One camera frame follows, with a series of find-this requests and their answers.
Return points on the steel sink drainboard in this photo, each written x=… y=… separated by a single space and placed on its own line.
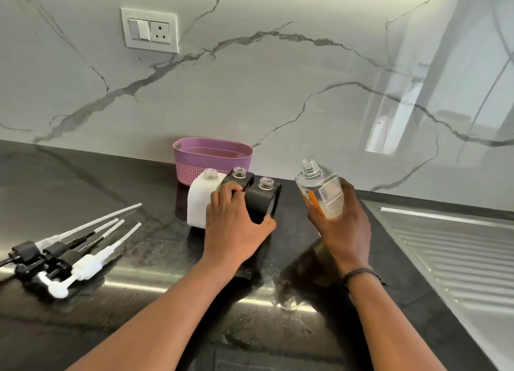
x=461 y=262

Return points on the person's right hand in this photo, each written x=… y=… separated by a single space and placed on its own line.
x=347 y=238

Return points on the black dispenser bottle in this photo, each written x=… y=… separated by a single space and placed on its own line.
x=239 y=179
x=261 y=202

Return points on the white wall switch socket plate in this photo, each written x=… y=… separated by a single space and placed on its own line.
x=149 y=30

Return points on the person's left thumb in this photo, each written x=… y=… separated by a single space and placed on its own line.
x=266 y=225

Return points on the black pump head with tube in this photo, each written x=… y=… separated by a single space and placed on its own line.
x=24 y=251
x=60 y=269
x=54 y=249

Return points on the white dispenser bottle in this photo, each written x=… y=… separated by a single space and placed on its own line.
x=198 y=202

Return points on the person's right thumb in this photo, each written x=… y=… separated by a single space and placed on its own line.
x=316 y=221

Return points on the person's right forearm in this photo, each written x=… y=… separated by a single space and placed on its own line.
x=385 y=326

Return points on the purple plastic basket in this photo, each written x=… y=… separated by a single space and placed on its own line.
x=208 y=158

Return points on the person's left forearm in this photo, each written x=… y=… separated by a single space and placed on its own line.
x=160 y=322

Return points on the person's left hand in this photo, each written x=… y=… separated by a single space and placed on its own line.
x=233 y=230

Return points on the white pump head with tube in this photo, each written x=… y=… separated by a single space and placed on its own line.
x=82 y=267

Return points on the clear plastic bottle orange label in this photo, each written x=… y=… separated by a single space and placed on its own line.
x=321 y=190

